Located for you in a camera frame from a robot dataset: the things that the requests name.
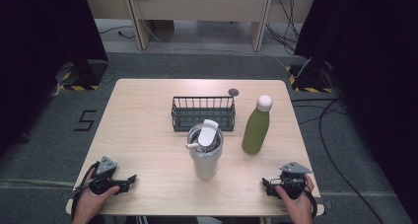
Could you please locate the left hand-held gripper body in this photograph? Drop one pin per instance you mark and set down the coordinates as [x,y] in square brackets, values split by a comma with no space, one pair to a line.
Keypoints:
[105,166]

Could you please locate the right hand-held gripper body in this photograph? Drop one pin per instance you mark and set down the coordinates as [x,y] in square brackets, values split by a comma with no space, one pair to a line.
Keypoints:
[294,168]

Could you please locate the green bottle with white cap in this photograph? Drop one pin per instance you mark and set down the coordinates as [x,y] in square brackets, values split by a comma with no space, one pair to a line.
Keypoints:
[255,132]

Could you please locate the white tumbler with lid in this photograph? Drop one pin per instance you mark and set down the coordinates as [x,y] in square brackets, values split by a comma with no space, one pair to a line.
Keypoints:
[205,161]

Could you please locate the person's right hand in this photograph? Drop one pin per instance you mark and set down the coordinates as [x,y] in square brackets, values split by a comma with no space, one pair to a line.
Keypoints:
[299,209]

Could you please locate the person's left hand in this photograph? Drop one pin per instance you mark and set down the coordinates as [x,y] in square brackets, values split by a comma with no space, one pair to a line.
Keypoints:
[88,204]

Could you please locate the grey tape strip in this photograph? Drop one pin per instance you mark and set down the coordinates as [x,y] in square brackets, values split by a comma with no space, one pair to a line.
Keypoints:
[65,197]
[326,205]

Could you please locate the stand base with striped tape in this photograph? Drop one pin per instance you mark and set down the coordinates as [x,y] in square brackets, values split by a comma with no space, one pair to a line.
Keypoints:
[310,81]
[93,74]

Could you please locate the grey round table grommet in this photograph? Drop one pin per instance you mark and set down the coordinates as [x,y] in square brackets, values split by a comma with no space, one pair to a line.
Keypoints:
[233,92]

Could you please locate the black curtain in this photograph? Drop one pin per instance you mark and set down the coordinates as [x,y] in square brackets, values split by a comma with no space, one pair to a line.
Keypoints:
[39,46]
[371,69]

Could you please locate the beige background desk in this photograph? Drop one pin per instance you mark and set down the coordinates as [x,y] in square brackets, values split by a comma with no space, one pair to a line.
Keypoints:
[200,7]

